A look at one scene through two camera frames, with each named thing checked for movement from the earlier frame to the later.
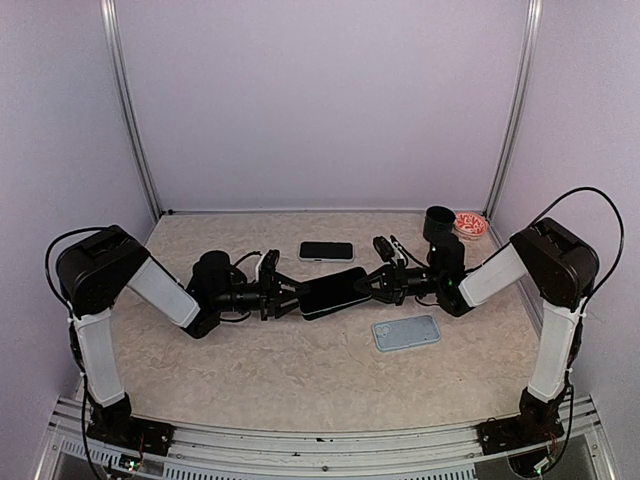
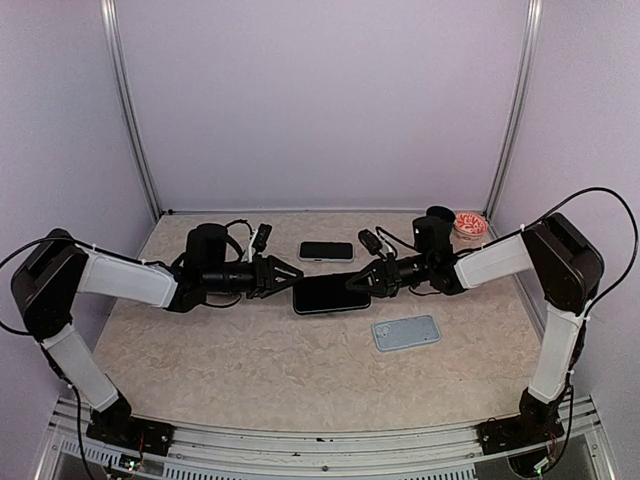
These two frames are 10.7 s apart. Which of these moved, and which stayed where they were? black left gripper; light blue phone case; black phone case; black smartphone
Moved: black left gripper
Stayed: light blue phone case; black phone case; black smartphone
